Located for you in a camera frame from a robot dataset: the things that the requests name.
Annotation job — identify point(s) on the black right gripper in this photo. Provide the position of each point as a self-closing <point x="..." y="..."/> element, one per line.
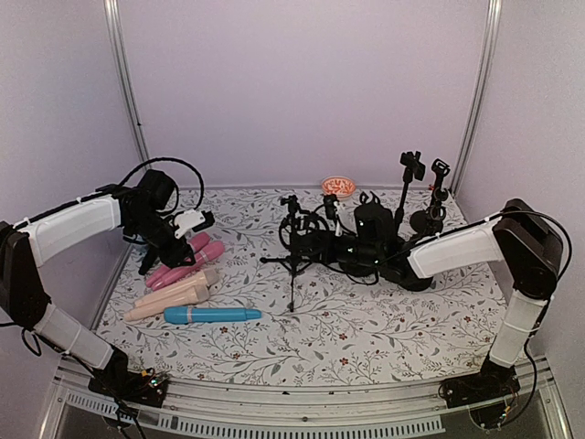
<point x="317" y="242"/>

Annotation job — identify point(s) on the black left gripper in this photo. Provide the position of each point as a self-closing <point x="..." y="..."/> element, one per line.
<point x="174" y="256"/>

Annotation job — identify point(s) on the pink microphone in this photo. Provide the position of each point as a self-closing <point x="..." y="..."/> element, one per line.
<point x="207" y="254"/>
<point x="198" y="242"/>

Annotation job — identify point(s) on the beige microphone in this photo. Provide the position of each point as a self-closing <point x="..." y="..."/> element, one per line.
<point x="191" y="296"/>
<point x="206" y="277"/>

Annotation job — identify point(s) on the black microphone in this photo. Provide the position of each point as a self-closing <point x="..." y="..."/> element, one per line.
<point x="148" y="261"/>

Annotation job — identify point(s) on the black tripod shock mount stand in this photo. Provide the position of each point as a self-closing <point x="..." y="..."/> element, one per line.
<point x="297" y="222"/>

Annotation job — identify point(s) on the blue microphone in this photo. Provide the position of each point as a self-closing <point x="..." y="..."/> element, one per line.
<point x="183" y="315"/>

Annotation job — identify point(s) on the black straight stand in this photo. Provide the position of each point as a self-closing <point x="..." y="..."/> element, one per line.
<point x="369" y="200"/>

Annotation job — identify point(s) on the black round stand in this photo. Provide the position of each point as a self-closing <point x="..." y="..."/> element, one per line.
<point x="413" y="283"/>
<point x="429" y="221"/>

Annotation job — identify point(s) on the black stand of blue microphone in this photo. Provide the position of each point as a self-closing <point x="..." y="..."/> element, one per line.
<point x="414" y="169"/>

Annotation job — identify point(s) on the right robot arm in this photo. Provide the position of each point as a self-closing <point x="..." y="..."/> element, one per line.
<point x="535" y="248"/>

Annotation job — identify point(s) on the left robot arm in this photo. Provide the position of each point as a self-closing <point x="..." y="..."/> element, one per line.
<point x="140" y="212"/>

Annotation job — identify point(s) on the red patterned white bowl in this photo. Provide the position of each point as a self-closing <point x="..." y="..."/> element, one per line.
<point x="342" y="187"/>

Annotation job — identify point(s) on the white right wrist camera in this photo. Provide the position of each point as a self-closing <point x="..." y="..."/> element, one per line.
<point x="331" y="205"/>

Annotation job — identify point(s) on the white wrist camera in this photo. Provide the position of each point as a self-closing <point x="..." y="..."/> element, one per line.
<point x="192" y="220"/>
<point x="331" y="205"/>

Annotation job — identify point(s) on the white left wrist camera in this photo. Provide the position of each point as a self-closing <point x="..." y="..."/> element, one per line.
<point x="192" y="220"/>

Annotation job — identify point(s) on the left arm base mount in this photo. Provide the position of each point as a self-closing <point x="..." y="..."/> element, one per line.
<point x="147" y="387"/>

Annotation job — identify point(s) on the aluminium front frame rail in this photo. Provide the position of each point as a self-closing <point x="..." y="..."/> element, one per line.
<point x="199" y="409"/>

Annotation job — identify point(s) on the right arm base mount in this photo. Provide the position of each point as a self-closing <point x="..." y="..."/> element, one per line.
<point x="489" y="383"/>

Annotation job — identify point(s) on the aluminium left corner post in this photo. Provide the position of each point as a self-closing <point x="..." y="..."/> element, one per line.
<point x="114" y="28"/>

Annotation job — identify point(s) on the aluminium corner post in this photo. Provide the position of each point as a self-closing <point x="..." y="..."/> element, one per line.
<point x="114" y="28"/>
<point x="491" y="29"/>

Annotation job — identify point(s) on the aluminium right corner post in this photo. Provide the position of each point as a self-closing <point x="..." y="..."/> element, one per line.
<point x="491" y="29"/>

